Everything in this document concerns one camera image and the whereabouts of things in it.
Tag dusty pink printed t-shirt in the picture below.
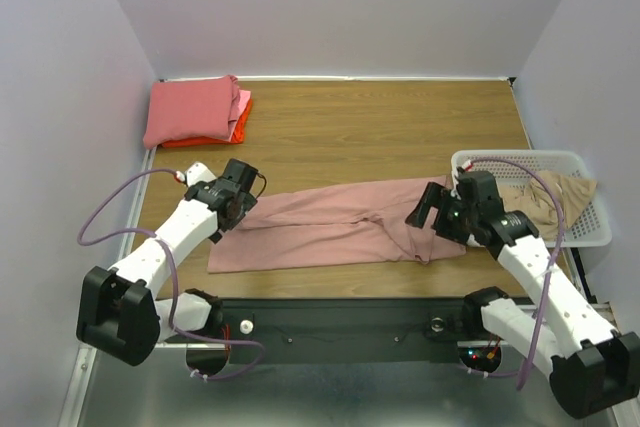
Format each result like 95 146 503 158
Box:
207 178 466 274

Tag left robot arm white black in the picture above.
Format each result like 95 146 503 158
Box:
76 159 265 366

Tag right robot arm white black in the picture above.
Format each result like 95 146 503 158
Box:
405 167 639 419

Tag folded orange red t-shirt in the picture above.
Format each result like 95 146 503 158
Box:
161 98 253 148

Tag beige crumpled t-shirt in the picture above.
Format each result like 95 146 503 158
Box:
498 170 598 242

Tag folded coral pink t-shirt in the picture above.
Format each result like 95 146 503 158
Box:
143 75 240 149

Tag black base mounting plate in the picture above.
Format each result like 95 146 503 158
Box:
200 297 507 372

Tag folded light pink t-shirt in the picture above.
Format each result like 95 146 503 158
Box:
226 90 253 144

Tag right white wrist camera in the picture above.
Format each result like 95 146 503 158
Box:
451 160 473 198

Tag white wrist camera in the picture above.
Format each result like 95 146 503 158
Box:
451 160 473 198
173 162 217 192

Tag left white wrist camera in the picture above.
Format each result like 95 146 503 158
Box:
173 162 217 192

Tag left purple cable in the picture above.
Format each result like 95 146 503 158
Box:
77 168 266 382

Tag aluminium frame rail left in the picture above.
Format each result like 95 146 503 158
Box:
104 148 156 270

